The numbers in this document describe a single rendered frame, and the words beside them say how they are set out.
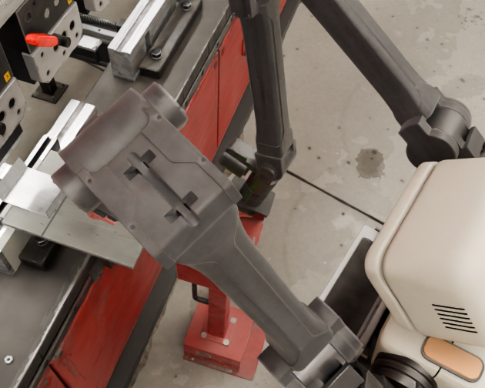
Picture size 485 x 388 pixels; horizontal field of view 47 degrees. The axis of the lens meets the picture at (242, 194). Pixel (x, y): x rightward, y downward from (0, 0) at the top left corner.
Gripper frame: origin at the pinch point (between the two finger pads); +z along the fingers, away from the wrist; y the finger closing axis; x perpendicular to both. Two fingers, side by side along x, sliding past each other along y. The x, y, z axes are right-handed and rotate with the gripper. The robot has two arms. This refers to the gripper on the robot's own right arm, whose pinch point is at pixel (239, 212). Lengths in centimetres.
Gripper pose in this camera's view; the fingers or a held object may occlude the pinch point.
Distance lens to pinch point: 132.5
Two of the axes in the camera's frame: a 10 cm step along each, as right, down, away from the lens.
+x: -2.8, 8.0, -5.3
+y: -9.1, -4.0, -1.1
